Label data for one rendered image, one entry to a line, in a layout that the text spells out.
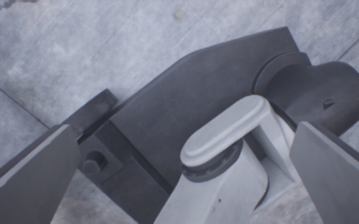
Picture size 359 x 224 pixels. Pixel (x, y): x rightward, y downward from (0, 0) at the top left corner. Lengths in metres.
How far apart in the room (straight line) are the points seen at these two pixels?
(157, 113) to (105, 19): 0.33
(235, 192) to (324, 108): 0.22
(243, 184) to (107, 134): 0.32
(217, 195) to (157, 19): 0.51
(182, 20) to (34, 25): 0.44
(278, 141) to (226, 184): 0.12
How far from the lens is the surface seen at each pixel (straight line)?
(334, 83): 0.45
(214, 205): 0.35
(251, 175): 0.41
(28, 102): 0.78
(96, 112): 0.51
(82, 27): 0.69
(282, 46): 0.57
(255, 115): 0.38
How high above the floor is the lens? 0.65
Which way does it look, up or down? 73 degrees down
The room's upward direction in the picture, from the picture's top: 158 degrees clockwise
